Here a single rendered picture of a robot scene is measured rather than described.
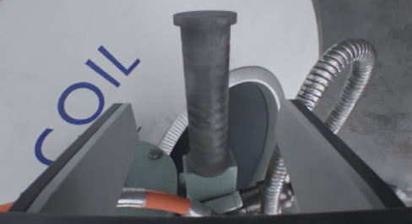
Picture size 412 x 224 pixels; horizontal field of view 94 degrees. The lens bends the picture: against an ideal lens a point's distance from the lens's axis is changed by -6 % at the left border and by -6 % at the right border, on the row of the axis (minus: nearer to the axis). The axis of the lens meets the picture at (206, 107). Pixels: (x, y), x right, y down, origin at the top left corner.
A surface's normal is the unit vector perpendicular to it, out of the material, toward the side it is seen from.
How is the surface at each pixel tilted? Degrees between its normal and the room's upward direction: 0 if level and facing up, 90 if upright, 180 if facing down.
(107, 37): 90
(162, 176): 115
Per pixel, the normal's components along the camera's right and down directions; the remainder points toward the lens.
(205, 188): 0.17, 0.50
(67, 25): 0.69, 0.29
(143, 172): -0.03, -0.86
